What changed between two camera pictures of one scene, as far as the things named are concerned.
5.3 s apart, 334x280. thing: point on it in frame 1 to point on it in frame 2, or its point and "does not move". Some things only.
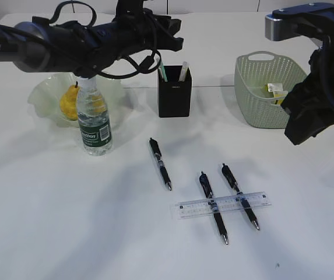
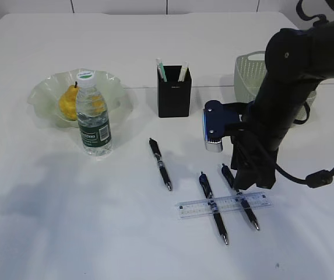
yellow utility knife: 185,66 does not move
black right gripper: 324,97 to 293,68
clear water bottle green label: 94,118 does not move
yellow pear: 69,102 does not move
